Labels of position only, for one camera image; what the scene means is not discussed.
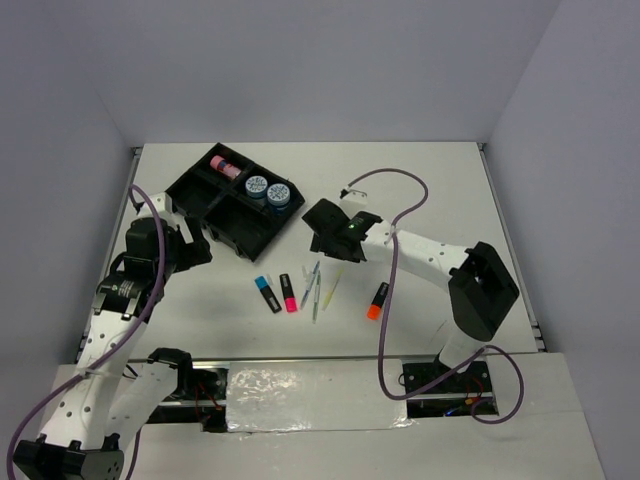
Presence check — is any yellow pen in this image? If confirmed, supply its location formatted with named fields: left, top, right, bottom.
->
left=322, top=267, right=344, bottom=311

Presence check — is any green white pen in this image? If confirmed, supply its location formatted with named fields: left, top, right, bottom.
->
left=312, top=270, right=321, bottom=324

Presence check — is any blue tape roll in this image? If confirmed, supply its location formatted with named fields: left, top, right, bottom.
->
left=266, top=183, right=291, bottom=214
left=244, top=175, right=269, bottom=201

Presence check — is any blue white pen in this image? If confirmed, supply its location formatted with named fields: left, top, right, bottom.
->
left=300, top=261, right=320, bottom=309

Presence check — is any pink cap glue bottle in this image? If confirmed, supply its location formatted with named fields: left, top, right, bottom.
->
left=209, top=155, right=242, bottom=180

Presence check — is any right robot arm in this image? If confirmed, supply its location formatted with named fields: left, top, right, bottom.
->
left=303, top=199, right=520, bottom=391

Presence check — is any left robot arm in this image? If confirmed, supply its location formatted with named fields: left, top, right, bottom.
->
left=6, top=213, right=212, bottom=479

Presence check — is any black compartment tray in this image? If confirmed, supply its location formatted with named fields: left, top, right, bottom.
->
left=167, top=143, right=305, bottom=261

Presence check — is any blue highlighter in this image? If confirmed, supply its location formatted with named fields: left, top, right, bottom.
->
left=254, top=276, right=282, bottom=313

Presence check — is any pink highlighter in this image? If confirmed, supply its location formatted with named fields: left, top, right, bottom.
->
left=279, top=273, right=298, bottom=313

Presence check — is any orange highlighter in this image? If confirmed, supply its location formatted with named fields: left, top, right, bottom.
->
left=366, top=282, right=389, bottom=320

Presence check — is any silver foil panel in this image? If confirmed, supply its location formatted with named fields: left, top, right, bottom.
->
left=226, top=359, right=411, bottom=433

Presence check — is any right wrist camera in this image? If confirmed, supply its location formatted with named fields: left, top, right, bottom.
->
left=339, top=187, right=368, bottom=218

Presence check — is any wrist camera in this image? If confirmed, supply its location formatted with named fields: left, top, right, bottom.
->
left=143, top=192, right=173, bottom=223
left=339, top=187, right=368, bottom=218

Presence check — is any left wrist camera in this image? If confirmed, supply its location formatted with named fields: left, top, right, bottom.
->
left=143, top=192, right=173, bottom=223

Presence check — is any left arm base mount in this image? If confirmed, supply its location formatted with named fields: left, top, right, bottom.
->
left=122, top=348, right=228, bottom=433

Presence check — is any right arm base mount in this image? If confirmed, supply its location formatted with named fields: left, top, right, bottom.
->
left=397, top=360, right=498, bottom=419

